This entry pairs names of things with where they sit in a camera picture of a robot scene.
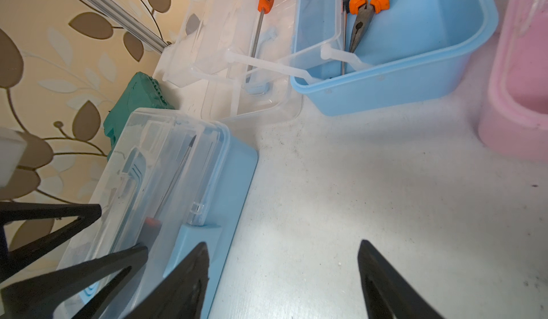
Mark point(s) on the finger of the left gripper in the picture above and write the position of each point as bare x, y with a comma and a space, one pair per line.
17, 256
39, 297

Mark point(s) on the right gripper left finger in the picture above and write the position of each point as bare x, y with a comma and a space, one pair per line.
182, 293

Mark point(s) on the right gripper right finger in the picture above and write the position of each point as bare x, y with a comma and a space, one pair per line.
387, 294

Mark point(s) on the blue toolbox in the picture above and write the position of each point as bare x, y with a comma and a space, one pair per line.
171, 182
415, 51

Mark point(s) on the green tool case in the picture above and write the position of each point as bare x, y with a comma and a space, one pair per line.
143, 91

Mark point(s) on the pink toolbox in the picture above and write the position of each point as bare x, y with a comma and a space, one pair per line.
513, 120

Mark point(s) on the orange screwdriver far box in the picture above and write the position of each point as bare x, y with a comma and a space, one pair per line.
264, 7

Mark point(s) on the orange handled pliers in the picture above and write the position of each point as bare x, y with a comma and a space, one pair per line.
364, 10

